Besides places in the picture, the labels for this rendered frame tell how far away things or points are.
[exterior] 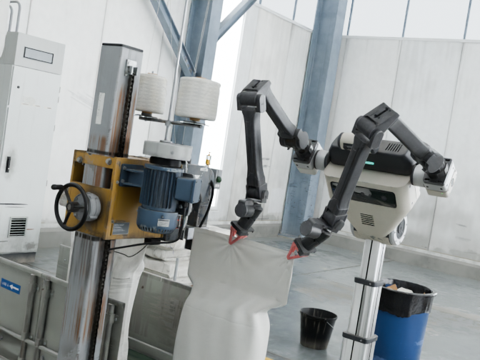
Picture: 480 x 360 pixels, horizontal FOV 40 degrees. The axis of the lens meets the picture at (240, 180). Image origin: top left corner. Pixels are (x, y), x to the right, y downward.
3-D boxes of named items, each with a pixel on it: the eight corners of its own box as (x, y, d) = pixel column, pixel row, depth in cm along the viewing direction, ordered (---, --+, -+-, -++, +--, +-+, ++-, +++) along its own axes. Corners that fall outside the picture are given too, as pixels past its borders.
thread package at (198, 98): (223, 125, 260) (230, 82, 259) (197, 120, 247) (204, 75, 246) (191, 121, 270) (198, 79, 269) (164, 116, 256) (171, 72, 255)
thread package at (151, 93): (171, 117, 275) (177, 77, 274) (148, 113, 263) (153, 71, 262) (145, 113, 283) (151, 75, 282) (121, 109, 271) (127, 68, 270)
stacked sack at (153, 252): (197, 263, 579) (199, 247, 578) (162, 265, 546) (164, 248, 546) (148, 247, 622) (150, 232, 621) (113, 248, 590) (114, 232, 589)
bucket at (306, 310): (338, 348, 515) (344, 315, 513) (321, 354, 490) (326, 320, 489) (306, 336, 532) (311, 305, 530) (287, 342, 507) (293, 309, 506)
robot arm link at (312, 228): (346, 223, 239) (333, 208, 245) (328, 216, 231) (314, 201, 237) (327, 248, 242) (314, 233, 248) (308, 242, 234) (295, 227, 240)
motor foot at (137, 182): (157, 191, 251) (161, 168, 251) (136, 190, 241) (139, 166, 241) (139, 187, 256) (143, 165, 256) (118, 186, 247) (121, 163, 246)
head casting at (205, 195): (208, 227, 296) (218, 162, 294) (172, 228, 275) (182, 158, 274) (158, 215, 313) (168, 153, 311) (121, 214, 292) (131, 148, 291)
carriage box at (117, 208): (164, 238, 271) (175, 163, 269) (103, 241, 243) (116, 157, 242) (122, 226, 285) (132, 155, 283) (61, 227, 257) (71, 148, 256)
